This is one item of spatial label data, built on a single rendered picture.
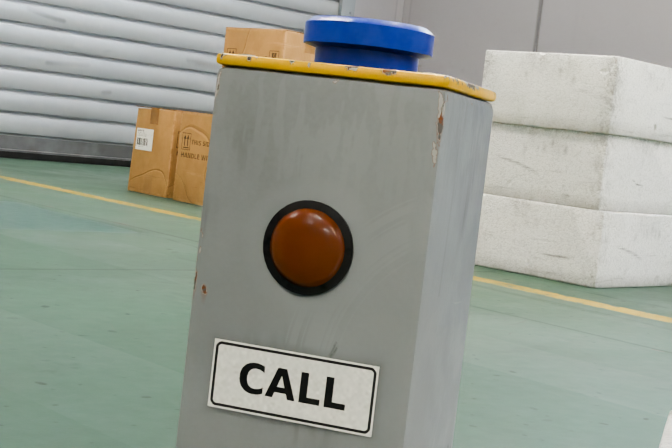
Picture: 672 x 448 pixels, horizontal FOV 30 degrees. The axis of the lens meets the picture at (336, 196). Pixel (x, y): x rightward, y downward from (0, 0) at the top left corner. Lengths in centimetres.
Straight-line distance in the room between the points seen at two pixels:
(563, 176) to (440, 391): 266
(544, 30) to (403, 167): 647
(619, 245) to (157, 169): 186
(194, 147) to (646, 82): 166
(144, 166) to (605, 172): 193
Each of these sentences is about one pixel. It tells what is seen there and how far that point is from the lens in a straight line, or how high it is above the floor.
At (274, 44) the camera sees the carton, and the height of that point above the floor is 55.
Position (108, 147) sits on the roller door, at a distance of 611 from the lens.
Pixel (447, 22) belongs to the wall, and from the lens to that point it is 725.
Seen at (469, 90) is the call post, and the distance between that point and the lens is 37.
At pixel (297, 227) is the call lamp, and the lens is 35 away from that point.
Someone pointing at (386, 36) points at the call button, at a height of 32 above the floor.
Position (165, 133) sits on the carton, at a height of 22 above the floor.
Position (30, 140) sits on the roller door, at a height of 9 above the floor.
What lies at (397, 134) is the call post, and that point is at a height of 30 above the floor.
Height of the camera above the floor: 30
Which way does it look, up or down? 3 degrees down
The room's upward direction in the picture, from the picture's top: 7 degrees clockwise
